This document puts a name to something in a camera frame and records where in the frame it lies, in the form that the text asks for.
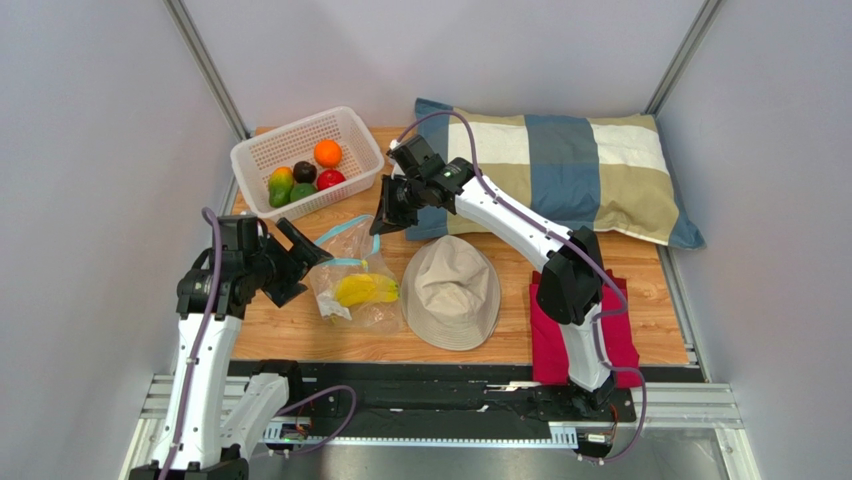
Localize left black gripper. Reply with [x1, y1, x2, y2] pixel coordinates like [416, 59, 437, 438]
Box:
[245, 218, 332, 307]

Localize yellow fake fruit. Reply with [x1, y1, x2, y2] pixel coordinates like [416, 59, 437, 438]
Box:
[334, 273, 399, 307]

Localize clear zip top bag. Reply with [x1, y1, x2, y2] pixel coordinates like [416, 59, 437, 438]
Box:
[309, 215, 405, 335]

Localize red fake apple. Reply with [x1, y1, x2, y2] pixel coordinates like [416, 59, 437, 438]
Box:
[316, 169, 346, 191]

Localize green fake avocado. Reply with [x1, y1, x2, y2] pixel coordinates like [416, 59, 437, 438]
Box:
[289, 183, 318, 203]

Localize orange fake orange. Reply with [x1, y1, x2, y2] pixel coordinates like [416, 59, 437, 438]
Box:
[313, 139, 343, 169]

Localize green orange fake mango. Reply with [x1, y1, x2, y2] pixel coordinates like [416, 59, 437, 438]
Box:
[267, 166, 295, 208]

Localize dark purple fake fruit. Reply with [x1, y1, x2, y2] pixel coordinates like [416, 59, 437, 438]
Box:
[292, 161, 318, 184]

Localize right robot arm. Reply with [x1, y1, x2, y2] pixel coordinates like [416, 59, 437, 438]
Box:
[370, 135, 616, 410]

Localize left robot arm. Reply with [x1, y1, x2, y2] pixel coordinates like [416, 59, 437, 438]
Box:
[129, 208, 333, 479]

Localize white plastic basket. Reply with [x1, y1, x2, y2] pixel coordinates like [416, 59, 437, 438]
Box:
[230, 106, 385, 221]

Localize beige bucket hat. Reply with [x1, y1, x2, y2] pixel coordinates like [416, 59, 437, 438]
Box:
[400, 235, 502, 351]

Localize red folded cloth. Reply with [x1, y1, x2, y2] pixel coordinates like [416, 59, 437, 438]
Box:
[529, 271, 639, 390]

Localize plaid pillow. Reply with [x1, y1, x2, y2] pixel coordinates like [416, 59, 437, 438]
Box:
[414, 98, 706, 250]

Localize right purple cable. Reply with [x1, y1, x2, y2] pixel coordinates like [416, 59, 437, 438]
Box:
[392, 110, 648, 464]

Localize purple cable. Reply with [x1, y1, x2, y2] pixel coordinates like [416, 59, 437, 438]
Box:
[156, 206, 357, 480]
[392, 110, 648, 464]

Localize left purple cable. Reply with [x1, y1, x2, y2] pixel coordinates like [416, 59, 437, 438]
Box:
[156, 206, 357, 480]

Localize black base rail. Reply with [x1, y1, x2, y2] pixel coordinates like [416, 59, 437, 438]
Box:
[293, 362, 638, 441]

